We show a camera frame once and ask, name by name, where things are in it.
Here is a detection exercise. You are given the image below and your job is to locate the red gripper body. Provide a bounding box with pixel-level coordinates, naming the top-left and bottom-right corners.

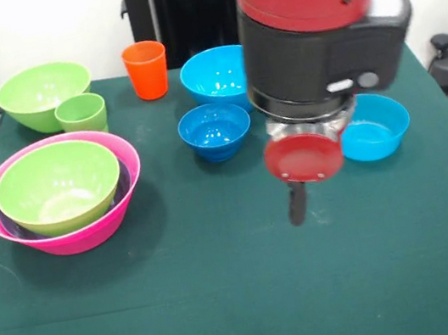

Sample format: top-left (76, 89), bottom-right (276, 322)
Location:
top-left (260, 127), bottom-right (348, 191)

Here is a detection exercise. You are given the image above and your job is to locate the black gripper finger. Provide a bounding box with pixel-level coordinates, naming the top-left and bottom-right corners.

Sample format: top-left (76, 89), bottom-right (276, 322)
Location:
top-left (283, 178), bottom-right (312, 228)

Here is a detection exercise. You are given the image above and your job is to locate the light blue straight-sided bowl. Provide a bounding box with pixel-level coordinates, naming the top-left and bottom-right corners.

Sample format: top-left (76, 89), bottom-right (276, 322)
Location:
top-left (330, 86), bottom-right (417, 166)

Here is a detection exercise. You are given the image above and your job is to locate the purple bowl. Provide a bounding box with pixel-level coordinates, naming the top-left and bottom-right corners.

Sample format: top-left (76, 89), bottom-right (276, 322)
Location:
top-left (0, 155), bottom-right (140, 248)

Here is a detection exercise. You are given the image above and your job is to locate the large pink bowl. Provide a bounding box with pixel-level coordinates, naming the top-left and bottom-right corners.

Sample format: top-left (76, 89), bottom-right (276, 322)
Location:
top-left (0, 120), bottom-right (154, 268)

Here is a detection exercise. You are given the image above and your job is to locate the green bowl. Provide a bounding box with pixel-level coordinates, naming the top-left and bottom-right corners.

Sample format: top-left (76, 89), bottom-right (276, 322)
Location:
top-left (0, 132), bottom-right (130, 246)
top-left (0, 56), bottom-right (100, 142)

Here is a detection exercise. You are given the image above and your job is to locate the small dark blue bowl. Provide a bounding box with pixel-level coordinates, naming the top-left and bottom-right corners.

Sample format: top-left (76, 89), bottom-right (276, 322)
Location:
top-left (174, 97), bottom-right (257, 169)

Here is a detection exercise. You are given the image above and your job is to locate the dark green table cloth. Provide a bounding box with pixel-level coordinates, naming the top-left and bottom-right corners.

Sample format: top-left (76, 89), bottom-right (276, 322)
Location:
top-left (0, 21), bottom-right (448, 335)

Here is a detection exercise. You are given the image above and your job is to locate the large blue bowl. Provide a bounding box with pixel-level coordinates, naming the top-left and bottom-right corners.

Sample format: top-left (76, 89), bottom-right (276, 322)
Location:
top-left (176, 42), bottom-right (256, 123)

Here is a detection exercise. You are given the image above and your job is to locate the orange cup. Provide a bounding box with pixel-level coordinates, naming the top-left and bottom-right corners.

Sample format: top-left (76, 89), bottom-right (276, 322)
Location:
top-left (120, 37), bottom-right (174, 105)

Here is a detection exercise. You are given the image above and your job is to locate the green cup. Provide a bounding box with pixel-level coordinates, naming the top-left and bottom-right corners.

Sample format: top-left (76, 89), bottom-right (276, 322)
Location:
top-left (52, 90), bottom-right (111, 140)

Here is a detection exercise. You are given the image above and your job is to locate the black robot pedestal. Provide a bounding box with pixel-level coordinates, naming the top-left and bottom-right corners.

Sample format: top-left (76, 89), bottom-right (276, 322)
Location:
top-left (118, 0), bottom-right (248, 77)

